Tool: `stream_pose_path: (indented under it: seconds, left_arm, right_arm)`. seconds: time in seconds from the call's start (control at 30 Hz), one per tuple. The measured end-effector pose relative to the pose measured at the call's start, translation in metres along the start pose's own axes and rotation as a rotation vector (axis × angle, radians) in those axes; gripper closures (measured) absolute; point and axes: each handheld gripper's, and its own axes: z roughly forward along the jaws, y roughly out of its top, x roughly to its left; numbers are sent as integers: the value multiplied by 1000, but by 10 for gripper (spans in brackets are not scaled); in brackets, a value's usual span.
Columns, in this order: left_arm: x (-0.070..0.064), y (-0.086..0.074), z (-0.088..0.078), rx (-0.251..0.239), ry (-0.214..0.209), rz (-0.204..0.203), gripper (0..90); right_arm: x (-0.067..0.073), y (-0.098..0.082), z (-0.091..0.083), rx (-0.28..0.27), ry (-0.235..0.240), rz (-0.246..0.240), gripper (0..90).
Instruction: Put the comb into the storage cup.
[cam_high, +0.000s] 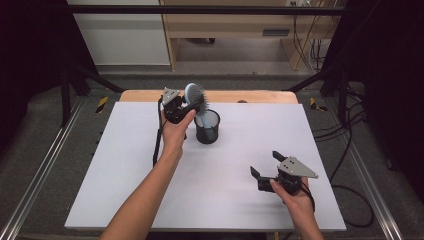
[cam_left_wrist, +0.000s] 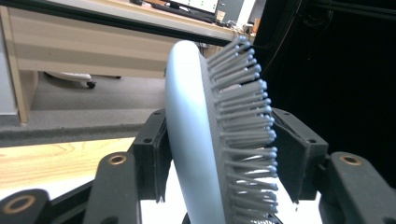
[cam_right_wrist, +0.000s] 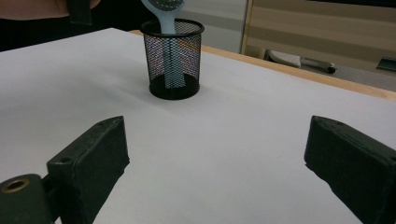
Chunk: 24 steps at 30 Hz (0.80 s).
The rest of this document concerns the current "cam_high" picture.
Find person's left hand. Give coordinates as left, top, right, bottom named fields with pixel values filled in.
left=160, top=108, right=197, bottom=158

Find black curtain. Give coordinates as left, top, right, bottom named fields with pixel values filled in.
left=322, top=0, right=424, bottom=203
left=0, top=0, right=100, bottom=151

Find black metal stand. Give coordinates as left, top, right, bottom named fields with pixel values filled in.
left=59, top=62, right=126, bottom=128
left=285, top=61, right=350, bottom=127

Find white table board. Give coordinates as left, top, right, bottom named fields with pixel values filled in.
left=64, top=101, right=348, bottom=233

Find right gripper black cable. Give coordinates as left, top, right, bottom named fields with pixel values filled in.
left=299, top=184, right=375, bottom=230

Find hanging black cable bundle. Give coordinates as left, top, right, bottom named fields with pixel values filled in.
left=291, top=14, right=332, bottom=73

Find person's right hand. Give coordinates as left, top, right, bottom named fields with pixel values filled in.
left=268, top=176, right=316, bottom=218

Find black floor cables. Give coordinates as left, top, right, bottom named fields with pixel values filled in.
left=312, top=82, right=368, bottom=184

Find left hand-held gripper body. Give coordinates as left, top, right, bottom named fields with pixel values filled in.
left=161, top=87, right=190, bottom=125

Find wooden table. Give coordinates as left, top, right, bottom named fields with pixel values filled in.
left=118, top=89, right=299, bottom=104

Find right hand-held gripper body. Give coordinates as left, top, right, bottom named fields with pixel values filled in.
left=258, top=156, right=319, bottom=197

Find light wooden desk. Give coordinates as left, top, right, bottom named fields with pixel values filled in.
left=159, top=0, right=348, bottom=72

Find black mesh cup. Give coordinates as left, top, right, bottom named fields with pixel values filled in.
left=194, top=109, right=221, bottom=145

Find yellow black tape marker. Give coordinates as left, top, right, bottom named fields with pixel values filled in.
left=95, top=96, right=110, bottom=115
left=309, top=97, right=328, bottom=113

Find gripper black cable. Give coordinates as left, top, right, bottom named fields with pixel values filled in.
left=152, top=96, right=165, bottom=168
left=299, top=184, right=375, bottom=230

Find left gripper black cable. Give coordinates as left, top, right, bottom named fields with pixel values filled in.
left=152, top=96, right=165, bottom=168

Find white cabinet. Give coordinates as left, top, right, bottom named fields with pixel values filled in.
left=67, top=0, right=171, bottom=67

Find aluminium floor rail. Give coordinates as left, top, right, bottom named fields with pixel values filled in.
left=323, top=98, right=405, bottom=240
left=0, top=95, right=86, bottom=240

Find light blue hairbrush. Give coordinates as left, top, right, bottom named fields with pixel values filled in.
left=183, top=82, right=213, bottom=130

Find black horizontal frame bar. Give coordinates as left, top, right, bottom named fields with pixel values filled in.
left=49, top=4, right=368, bottom=16

